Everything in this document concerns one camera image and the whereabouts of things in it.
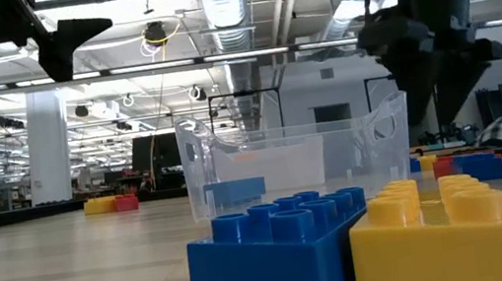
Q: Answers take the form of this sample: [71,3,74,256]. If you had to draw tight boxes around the black background panel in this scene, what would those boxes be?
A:
[127,130,187,194]

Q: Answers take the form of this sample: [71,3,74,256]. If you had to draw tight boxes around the white building column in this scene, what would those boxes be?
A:
[16,87,81,208]

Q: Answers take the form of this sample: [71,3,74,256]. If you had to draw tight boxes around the grey overhead crossbeam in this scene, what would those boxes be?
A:
[0,6,502,101]

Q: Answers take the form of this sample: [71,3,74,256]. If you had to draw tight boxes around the silver ventilation duct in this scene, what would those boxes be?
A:
[194,0,280,137]

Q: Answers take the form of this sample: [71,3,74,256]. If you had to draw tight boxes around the clear plastic bin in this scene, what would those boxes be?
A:
[172,85,422,229]

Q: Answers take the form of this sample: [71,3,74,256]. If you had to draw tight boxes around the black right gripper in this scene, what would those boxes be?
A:
[354,0,502,138]

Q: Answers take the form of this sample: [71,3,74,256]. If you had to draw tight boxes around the black ceiling cable reel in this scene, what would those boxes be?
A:
[136,16,186,58]

